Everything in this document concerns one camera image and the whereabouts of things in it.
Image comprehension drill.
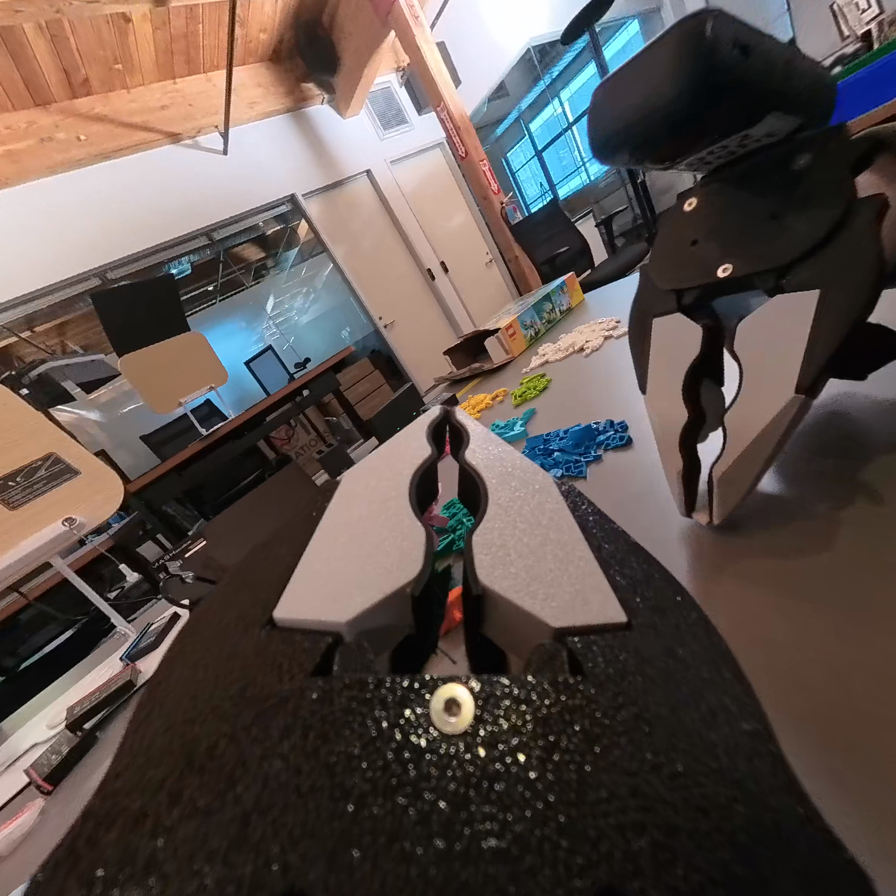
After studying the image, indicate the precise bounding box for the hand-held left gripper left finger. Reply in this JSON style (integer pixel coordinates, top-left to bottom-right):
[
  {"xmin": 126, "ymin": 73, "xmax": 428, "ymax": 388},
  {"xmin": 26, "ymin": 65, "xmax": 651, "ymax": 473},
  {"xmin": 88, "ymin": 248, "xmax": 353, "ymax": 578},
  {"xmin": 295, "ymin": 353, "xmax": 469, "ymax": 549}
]
[{"xmin": 272, "ymin": 405, "xmax": 449, "ymax": 641}]

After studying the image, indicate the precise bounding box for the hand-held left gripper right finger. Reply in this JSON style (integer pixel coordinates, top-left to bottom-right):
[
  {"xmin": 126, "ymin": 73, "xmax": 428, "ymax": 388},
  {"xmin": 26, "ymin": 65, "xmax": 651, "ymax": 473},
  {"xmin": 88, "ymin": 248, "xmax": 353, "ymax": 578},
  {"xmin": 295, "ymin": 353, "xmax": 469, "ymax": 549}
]
[{"xmin": 448, "ymin": 407, "xmax": 629, "ymax": 653}]

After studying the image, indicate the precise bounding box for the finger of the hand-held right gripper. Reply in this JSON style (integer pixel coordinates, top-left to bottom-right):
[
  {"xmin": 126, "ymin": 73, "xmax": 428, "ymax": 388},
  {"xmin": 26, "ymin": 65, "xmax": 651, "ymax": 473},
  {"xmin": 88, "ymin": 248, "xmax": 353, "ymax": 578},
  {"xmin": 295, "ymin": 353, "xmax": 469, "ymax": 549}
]
[
  {"xmin": 628, "ymin": 279, "xmax": 709, "ymax": 520},
  {"xmin": 708, "ymin": 287, "xmax": 826, "ymax": 527}
]

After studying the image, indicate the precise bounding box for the pile of teal lego pieces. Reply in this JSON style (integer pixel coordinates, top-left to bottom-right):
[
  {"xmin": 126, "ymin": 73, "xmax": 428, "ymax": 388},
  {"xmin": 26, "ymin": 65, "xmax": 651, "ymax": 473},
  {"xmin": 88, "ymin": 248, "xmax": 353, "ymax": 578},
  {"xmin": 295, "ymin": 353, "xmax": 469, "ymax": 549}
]
[{"xmin": 430, "ymin": 497, "xmax": 477, "ymax": 571}]

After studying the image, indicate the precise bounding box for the pile of white lego pieces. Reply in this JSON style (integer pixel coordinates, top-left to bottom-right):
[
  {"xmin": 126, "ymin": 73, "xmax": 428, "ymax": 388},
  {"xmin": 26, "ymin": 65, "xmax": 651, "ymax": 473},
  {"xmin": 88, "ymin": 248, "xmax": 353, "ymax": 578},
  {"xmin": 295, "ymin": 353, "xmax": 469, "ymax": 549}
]
[{"xmin": 521, "ymin": 316, "xmax": 629, "ymax": 373}]

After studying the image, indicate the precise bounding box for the pile of light blue lego pieces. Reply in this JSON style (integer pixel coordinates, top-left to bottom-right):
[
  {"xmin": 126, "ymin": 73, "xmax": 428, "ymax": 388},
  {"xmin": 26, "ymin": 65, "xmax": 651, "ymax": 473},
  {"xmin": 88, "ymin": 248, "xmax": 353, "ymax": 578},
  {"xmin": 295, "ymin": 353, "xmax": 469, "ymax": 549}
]
[{"xmin": 489, "ymin": 409, "xmax": 538, "ymax": 442}]

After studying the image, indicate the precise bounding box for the blue lego baseplate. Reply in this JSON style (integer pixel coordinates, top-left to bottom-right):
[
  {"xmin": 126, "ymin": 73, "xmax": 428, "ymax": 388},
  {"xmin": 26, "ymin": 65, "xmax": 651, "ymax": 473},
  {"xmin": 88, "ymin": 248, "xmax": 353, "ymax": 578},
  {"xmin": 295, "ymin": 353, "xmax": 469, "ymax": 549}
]
[{"xmin": 833, "ymin": 66, "xmax": 896, "ymax": 128}]

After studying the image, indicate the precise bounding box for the colourful lego set box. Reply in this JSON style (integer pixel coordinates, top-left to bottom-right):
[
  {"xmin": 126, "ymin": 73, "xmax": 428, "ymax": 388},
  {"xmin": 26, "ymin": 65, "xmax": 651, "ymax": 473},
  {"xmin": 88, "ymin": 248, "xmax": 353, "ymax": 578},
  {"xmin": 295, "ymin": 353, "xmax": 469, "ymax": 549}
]
[{"xmin": 434, "ymin": 272, "xmax": 586, "ymax": 385}]

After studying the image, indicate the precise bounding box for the large glass window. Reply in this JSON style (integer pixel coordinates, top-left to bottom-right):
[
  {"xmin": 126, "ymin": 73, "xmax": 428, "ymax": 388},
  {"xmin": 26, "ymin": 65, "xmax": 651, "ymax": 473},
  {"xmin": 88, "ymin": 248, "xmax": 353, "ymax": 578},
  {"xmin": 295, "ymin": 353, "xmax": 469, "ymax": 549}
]
[{"xmin": 470, "ymin": 13, "xmax": 655, "ymax": 219}]

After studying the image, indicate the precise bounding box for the long brown wooden desk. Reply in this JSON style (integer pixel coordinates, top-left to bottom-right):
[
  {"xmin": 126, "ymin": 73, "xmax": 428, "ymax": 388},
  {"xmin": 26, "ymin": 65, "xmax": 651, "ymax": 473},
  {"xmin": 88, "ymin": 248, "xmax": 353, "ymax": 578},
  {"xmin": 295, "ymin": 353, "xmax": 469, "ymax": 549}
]
[{"xmin": 125, "ymin": 346, "xmax": 357, "ymax": 494}]

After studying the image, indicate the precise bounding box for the small black framed screen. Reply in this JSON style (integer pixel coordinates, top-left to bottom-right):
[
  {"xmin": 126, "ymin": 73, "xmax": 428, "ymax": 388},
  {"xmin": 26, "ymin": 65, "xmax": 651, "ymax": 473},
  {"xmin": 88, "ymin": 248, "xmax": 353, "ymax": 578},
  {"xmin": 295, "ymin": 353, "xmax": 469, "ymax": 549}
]
[{"xmin": 243, "ymin": 347, "xmax": 295, "ymax": 400}]

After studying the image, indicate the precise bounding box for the black office chair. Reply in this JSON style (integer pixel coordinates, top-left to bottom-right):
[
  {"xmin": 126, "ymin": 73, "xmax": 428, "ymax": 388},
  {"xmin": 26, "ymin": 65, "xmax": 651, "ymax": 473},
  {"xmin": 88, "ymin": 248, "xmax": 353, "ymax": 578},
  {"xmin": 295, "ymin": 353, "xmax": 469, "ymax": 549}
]
[{"xmin": 507, "ymin": 199, "xmax": 597, "ymax": 284}]

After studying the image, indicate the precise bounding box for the blue and black box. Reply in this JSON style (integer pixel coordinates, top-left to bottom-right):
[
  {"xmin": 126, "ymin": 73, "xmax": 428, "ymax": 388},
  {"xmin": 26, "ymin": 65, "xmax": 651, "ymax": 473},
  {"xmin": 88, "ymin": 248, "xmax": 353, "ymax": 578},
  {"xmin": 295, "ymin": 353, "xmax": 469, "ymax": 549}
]
[{"xmin": 120, "ymin": 615, "xmax": 184, "ymax": 665}]

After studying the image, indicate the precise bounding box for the beige rounded board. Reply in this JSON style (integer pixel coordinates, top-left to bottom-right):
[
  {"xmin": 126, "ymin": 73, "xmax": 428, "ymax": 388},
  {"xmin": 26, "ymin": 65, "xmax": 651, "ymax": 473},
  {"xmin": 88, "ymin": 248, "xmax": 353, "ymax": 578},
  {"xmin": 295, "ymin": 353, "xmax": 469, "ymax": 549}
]
[{"xmin": 117, "ymin": 329, "xmax": 230, "ymax": 414}]

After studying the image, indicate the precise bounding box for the beige door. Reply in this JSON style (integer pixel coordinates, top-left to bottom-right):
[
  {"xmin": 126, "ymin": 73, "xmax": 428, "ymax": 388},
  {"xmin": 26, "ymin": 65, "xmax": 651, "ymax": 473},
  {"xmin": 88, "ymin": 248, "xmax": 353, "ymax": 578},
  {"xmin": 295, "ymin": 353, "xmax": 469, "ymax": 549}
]
[
  {"xmin": 387, "ymin": 140, "xmax": 520, "ymax": 312},
  {"xmin": 301, "ymin": 171, "xmax": 459, "ymax": 393}
]

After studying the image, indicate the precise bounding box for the flat black box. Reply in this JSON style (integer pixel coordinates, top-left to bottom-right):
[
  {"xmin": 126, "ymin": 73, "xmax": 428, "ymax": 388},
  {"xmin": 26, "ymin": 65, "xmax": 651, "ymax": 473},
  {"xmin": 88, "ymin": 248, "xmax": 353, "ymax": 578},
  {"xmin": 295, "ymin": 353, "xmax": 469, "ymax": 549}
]
[
  {"xmin": 65, "ymin": 660, "xmax": 143, "ymax": 734},
  {"xmin": 23, "ymin": 728, "xmax": 100, "ymax": 797}
]

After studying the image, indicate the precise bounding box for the light wood standing desk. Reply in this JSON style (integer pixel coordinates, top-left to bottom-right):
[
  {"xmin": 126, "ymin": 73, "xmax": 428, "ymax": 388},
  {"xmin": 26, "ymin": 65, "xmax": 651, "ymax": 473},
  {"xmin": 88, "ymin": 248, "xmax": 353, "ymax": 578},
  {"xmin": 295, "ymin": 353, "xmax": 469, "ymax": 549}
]
[{"xmin": 0, "ymin": 384, "xmax": 127, "ymax": 582}]

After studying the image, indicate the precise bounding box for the black square board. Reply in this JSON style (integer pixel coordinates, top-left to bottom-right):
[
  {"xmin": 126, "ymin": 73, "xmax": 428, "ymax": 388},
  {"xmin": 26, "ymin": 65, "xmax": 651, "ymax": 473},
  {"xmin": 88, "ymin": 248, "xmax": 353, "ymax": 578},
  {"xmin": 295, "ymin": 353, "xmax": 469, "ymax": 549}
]
[{"xmin": 90, "ymin": 272, "xmax": 190, "ymax": 359}]

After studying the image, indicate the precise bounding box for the wooden support post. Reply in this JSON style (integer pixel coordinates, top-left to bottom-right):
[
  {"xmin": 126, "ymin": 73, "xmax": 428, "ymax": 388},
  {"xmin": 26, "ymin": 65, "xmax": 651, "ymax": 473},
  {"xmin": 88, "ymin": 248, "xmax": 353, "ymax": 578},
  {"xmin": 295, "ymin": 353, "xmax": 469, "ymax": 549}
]
[{"xmin": 388, "ymin": 0, "xmax": 544, "ymax": 295}]

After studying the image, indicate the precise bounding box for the white wall vent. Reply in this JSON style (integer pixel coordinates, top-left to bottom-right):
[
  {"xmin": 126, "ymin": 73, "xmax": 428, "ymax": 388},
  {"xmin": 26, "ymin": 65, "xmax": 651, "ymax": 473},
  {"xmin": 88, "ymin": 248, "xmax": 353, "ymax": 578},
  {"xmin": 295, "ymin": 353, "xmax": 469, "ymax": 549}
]
[{"xmin": 363, "ymin": 80, "xmax": 414, "ymax": 141}]

